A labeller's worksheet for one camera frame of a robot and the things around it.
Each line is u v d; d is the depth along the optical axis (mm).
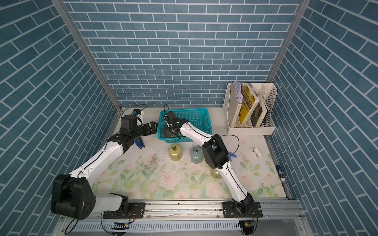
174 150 865
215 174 796
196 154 861
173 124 766
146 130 754
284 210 755
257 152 932
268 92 1056
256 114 1019
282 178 882
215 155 597
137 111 741
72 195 403
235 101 849
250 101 943
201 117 1111
